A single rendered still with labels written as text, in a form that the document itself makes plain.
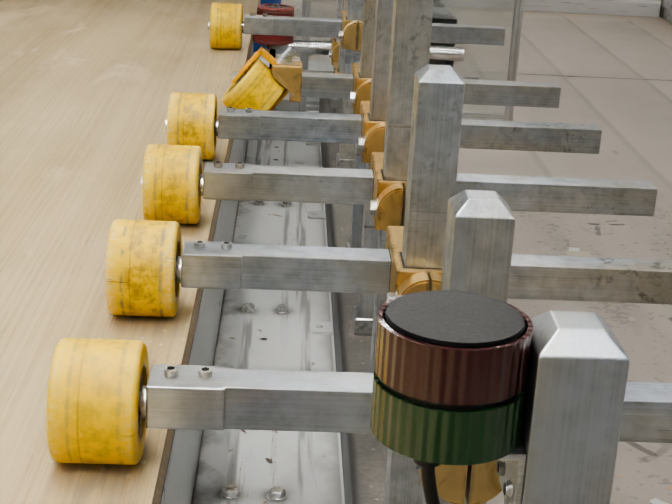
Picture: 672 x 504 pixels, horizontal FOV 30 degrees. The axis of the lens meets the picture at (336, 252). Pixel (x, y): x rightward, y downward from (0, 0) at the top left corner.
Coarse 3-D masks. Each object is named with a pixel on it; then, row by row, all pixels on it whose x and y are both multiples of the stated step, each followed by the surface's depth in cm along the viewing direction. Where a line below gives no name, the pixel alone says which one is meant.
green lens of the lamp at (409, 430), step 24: (384, 408) 48; (408, 408) 47; (432, 408) 47; (504, 408) 47; (384, 432) 48; (408, 432) 47; (432, 432) 47; (456, 432) 47; (480, 432) 47; (504, 432) 47; (408, 456) 47; (432, 456) 47; (456, 456) 47; (480, 456) 47; (504, 456) 48
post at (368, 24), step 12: (372, 0) 166; (372, 12) 167; (372, 24) 167; (372, 36) 168; (372, 48) 168; (360, 60) 172; (372, 60) 169; (360, 72) 171; (360, 156) 173; (360, 168) 174; (360, 216) 176; (360, 228) 177; (360, 240) 178
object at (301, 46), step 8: (296, 40) 273; (304, 40) 273; (280, 48) 272; (296, 48) 273; (304, 48) 273; (312, 48) 273; (320, 48) 273; (328, 48) 273; (432, 48) 274; (440, 48) 274; (448, 48) 274; (456, 48) 274; (432, 56) 274; (440, 56) 274; (448, 56) 274; (456, 56) 274
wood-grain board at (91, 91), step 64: (0, 0) 263; (64, 0) 268; (128, 0) 272; (192, 0) 277; (256, 0) 282; (0, 64) 201; (64, 64) 203; (128, 64) 206; (192, 64) 208; (0, 128) 162; (64, 128) 164; (128, 128) 165; (0, 192) 136; (64, 192) 137; (128, 192) 138; (0, 256) 117; (64, 256) 118; (0, 320) 103; (64, 320) 103; (128, 320) 104; (192, 320) 107; (0, 384) 92; (0, 448) 83
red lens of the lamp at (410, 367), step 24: (384, 312) 49; (384, 336) 47; (528, 336) 47; (384, 360) 47; (408, 360) 46; (432, 360) 46; (456, 360) 46; (480, 360) 46; (504, 360) 46; (528, 360) 48; (408, 384) 47; (432, 384) 46; (456, 384) 46; (480, 384) 46; (504, 384) 47
